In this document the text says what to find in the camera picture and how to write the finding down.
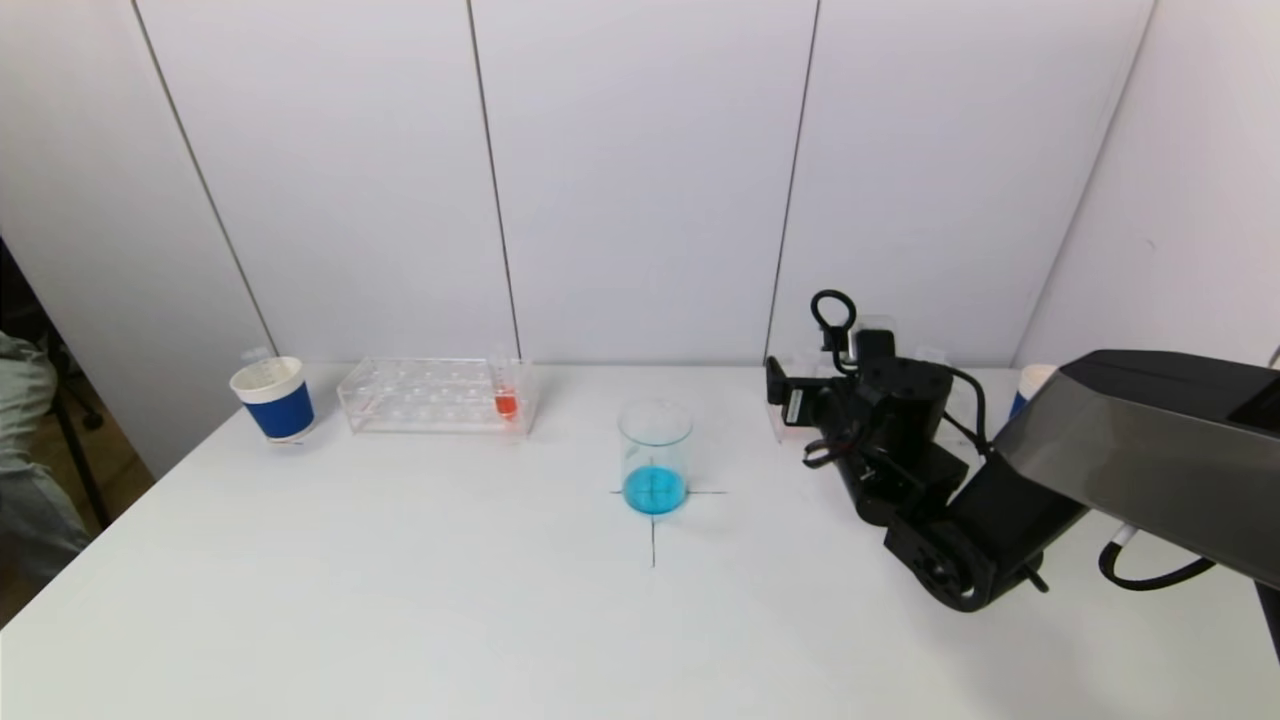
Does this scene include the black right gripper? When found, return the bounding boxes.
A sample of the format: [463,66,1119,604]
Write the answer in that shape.
[765,355,841,428]

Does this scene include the clear acrylic test tube rack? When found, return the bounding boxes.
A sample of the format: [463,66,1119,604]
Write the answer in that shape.
[765,352,993,446]
[338,357,539,438]

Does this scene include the clear glass beaker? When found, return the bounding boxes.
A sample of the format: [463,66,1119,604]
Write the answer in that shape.
[616,401,694,519]

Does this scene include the blue white paper cup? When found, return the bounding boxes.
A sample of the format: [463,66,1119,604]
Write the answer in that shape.
[1009,364,1058,421]
[229,357,318,445]

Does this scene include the black metal stand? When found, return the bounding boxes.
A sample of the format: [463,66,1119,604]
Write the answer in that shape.
[50,340,117,529]

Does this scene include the person in grey clothing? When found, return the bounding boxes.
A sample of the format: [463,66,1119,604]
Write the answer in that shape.
[0,334,96,591]

